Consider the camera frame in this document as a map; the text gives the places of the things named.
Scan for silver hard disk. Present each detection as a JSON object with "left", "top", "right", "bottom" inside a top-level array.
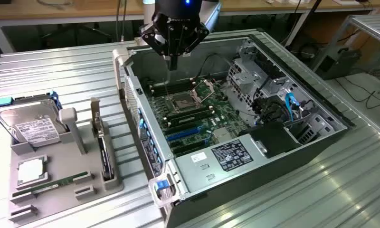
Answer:
[{"left": 0, "top": 99, "right": 68, "bottom": 147}]

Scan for installed RAM stick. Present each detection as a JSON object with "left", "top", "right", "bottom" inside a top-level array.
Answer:
[{"left": 164, "top": 108, "right": 216, "bottom": 126}]

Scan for clear case handle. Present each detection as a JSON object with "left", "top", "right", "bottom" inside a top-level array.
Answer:
[{"left": 148, "top": 173, "right": 180, "bottom": 209}]

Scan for blue disk carrier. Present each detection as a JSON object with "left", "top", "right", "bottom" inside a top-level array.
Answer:
[{"left": 0, "top": 89, "right": 64, "bottom": 121}]

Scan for black RAM slot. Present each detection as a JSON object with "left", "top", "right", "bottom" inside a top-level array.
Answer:
[
  {"left": 149, "top": 80, "right": 196, "bottom": 92},
  {"left": 152, "top": 85, "right": 196, "bottom": 97}
]

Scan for blue expansion slot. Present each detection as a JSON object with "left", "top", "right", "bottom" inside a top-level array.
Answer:
[{"left": 165, "top": 127, "right": 201, "bottom": 141}]

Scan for grey parts rack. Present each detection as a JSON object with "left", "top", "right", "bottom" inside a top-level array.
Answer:
[{"left": 8, "top": 97, "right": 125, "bottom": 220}]

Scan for silver CPU chip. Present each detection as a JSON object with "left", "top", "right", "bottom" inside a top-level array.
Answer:
[{"left": 17, "top": 159, "right": 49, "bottom": 185}]

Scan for blue SATA wire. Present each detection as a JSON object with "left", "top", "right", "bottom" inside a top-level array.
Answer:
[{"left": 284, "top": 92, "right": 297, "bottom": 122}]

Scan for silver drive cage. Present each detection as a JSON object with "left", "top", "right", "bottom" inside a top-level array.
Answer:
[{"left": 227, "top": 39, "right": 289, "bottom": 119}]

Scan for hanging grey cables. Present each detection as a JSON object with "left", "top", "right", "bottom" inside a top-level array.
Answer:
[{"left": 114, "top": 0, "right": 129, "bottom": 41}]

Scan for black looped wire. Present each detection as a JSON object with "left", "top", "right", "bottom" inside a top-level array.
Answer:
[{"left": 200, "top": 53, "right": 233, "bottom": 80}]

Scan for coiled black cable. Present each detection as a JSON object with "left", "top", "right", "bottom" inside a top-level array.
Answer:
[{"left": 299, "top": 44, "right": 317, "bottom": 60}]

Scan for silver chipset heatsink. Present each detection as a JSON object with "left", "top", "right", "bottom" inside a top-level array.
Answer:
[{"left": 213, "top": 128, "right": 239, "bottom": 143}]

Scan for black expansion slot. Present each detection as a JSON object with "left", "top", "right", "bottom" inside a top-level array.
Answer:
[{"left": 171, "top": 140, "right": 208, "bottom": 154}]

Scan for wooden desk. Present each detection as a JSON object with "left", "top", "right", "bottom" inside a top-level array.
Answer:
[{"left": 0, "top": 0, "right": 380, "bottom": 21}]

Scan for metal socket cover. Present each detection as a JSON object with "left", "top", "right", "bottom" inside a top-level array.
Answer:
[{"left": 191, "top": 79, "right": 216, "bottom": 97}]

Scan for grey power supply unit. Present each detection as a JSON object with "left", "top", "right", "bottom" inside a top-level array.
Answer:
[{"left": 173, "top": 133, "right": 268, "bottom": 194}]

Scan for black floor cable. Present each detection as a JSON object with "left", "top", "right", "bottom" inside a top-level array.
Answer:
[{"left": 335, "top": 68, "right": 380, "bottom": 106}]

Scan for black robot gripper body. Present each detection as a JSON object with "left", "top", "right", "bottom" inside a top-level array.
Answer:
[{"left": 153, "top": 0, "right": 203, "bottom": 55}]

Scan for green motherboard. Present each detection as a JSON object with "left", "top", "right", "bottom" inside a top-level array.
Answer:
[{"left": 146, "top": 78, "right": 251, "bottom": 157}]

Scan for green RAM stick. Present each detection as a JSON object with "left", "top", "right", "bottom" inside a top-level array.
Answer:
[{"left": 12, "top": 171, "right": 86, "bottom": 197}]

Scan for open black PC case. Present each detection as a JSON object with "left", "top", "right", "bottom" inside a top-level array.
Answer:
[{"left": 112, "top": 28, "right": 357, "bottom": 228}]

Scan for CPU socket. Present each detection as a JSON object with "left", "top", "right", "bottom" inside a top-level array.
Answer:
[{"left": 165, "top": 91, "right": 195, "bottom": 112}]

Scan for metal slat table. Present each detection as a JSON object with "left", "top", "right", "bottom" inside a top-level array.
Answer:
[{"left": 335, "top": 15, "right": 380, "bottom": 63}]

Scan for black wire bundle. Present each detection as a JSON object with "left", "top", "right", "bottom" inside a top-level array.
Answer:
[{"left": 252, "top": 97, "right": 287, "bottom": 124}]

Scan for grey cable on desk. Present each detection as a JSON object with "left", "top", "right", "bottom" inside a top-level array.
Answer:
[{"left": 37, "top": 0, "right": 74, "bottom": 10}]

